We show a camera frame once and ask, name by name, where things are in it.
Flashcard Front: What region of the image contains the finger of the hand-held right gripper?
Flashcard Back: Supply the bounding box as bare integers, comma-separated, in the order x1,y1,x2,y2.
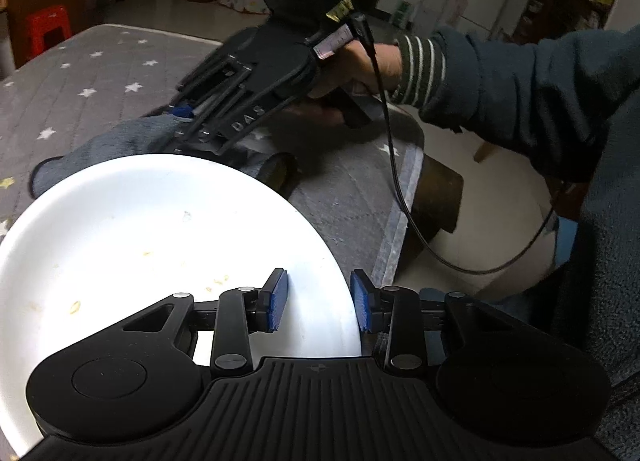
172,123,236,158
168,89,213,123

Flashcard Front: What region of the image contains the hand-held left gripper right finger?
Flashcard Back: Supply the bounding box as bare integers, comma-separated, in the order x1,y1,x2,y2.
350,269,493,374

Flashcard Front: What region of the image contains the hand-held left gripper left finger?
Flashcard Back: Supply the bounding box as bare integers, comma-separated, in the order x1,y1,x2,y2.
122,268,291,378

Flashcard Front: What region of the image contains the grey fleece cloth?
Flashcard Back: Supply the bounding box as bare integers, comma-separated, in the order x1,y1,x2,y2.
29,114,201,198

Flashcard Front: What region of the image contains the white round plate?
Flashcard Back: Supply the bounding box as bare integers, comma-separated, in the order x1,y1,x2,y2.
0,153,364,458

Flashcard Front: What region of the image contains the person's right forearm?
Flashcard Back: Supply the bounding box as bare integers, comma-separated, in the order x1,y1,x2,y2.
387,25,640,183

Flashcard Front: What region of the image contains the person's right hand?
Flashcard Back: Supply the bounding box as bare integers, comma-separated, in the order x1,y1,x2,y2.
306,41,404,100

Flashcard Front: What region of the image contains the brown round cup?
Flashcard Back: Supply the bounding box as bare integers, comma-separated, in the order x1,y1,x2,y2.
257,152,297,194

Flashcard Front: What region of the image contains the grey star-print table cover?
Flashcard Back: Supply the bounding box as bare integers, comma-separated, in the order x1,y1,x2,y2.
0,24,426,287

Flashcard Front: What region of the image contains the dark brown stool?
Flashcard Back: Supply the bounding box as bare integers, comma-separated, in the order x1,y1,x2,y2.
397,154,465,267

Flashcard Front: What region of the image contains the red plastic stool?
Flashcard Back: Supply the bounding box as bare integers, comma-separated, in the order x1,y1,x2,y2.
25,4,74,56

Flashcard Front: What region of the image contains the person's dark fleece torso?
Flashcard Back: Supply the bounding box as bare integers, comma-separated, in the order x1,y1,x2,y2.
547,106,640,461

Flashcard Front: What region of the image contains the black cable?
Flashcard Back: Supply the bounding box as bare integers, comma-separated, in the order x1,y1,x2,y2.
350,14,557,275

